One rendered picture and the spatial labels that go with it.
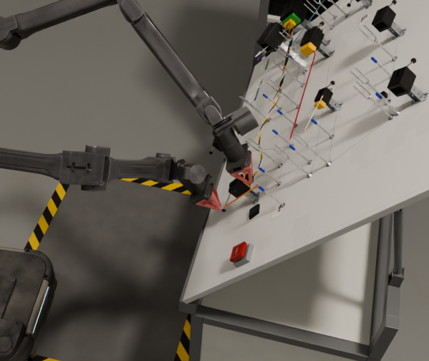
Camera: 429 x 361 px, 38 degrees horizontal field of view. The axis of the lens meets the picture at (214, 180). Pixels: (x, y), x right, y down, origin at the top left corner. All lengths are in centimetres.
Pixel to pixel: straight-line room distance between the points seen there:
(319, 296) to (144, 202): 144
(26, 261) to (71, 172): 144
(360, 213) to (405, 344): 160
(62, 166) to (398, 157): 78
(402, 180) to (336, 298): 74
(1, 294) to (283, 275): 123
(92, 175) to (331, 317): 96
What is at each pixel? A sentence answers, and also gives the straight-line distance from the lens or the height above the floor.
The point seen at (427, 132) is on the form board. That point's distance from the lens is 154.
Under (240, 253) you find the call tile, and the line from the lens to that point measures 176.
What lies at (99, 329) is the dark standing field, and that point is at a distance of 293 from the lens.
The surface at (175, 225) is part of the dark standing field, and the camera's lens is 321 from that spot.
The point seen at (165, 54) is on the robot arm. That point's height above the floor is 145.
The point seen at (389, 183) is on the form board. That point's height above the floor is 150.
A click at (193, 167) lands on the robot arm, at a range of 182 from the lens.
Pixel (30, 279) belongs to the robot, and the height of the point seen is 24.
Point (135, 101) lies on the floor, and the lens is 384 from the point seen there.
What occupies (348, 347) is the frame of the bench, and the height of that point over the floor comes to 80.
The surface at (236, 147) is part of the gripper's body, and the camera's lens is 181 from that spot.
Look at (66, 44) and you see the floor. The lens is 430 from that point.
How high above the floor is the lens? 259
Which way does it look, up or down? 49 degrees down
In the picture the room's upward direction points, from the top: 5 degrees clockwise
